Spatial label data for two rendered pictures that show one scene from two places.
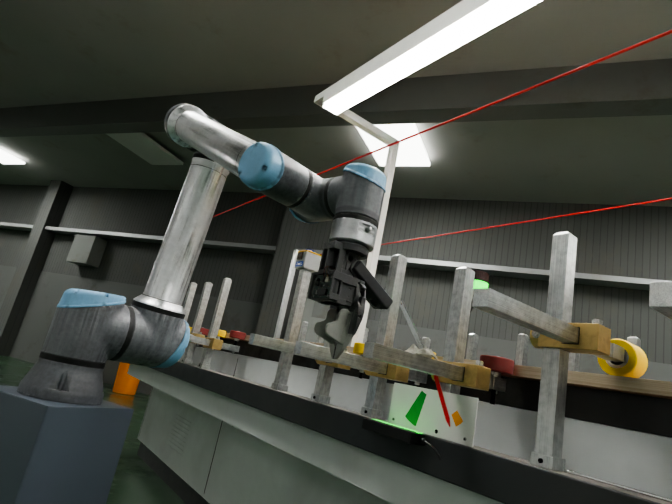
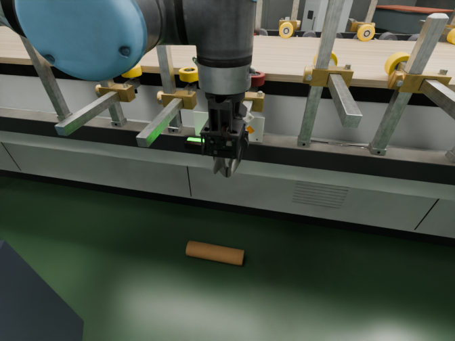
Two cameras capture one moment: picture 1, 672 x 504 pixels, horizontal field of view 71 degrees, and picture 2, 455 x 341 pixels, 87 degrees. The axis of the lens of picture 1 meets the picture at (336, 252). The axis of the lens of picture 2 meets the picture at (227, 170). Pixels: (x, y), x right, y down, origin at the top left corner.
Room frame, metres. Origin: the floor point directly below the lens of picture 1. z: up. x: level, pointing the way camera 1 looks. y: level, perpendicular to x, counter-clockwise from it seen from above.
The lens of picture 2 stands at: (0.58, 0.26, 1.17)
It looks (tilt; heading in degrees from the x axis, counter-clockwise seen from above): 39 degrees down; 316
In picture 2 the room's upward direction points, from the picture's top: straight up
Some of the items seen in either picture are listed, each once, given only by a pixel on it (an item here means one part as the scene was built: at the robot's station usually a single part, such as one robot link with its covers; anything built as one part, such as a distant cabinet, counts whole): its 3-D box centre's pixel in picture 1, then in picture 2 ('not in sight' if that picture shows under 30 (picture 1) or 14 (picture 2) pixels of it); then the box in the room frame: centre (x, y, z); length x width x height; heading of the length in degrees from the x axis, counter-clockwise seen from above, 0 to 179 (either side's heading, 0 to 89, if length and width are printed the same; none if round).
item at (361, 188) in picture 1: (359, 197); (222, 15); (0.88, -0.02, 1.13); 0.10 x 0.09 x 0.12; 45
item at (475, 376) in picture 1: (459, 374); (244, 101); (1.11, -0.34, 0.84); 0.14 x 0.06 x 0.05; 34
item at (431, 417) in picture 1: (429, 411); (227, 127); (1.14, -0.29, 0.75); 0.26 x 0.01 x 0.10; 34
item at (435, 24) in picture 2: not in sight; (397, 105); (0.71, -0.61, 0.87); 0.04 x 0.04 x 0.48; 34
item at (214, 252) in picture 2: not in sight; (214, 252); (1.14, -0.19, 0.04); 0.30 x 0.08 x 0.08; 34
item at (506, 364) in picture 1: (494, 379); (252, 88); (1.16, -0.44, 0.85); 0.08 x 0.08 x 0.11
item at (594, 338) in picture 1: (568, 337); (326, 76); (0.90, -0.48, 0.94); 0.14 x 0.06 x 0.05; 34
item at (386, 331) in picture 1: (385, 335); (166, 72); (1.34, -0.19, 0.92); 0.04 x 0.04 x 0.48; 34
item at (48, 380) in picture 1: (67, 376); not in sight; (1.25, 0.60, 0.65); 0.19 x 0.19 x 0.10
